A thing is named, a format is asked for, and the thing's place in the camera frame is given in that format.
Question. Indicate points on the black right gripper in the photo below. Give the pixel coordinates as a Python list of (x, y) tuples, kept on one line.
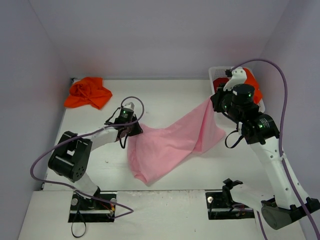
[(216, 101)]

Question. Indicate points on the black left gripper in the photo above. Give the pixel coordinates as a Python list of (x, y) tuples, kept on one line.
[(136, 127)]

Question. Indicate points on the pink t shirt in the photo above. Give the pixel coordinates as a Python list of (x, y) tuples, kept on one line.
[(157, 151)]

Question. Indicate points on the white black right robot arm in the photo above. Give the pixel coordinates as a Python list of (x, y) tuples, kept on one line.
[(289, 201)]

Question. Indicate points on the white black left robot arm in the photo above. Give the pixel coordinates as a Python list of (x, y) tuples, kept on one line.
[(71, 160)]

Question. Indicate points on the dark red t shirt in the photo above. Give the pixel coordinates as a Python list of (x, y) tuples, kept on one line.
[(221, 80)]

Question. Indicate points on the orange t shirt in basket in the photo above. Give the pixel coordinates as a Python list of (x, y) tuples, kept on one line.
[(250, 80)]

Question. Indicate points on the orange t shirt on table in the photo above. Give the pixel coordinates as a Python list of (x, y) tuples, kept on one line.
[(88, 91)]

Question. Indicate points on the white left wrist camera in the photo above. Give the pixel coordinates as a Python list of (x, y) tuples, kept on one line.
[(130, 106)]

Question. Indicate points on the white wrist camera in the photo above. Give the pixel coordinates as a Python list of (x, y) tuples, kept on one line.
[(236, 77), (130, 106)]

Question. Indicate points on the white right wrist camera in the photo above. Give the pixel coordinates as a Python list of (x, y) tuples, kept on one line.
[(236, 77)]

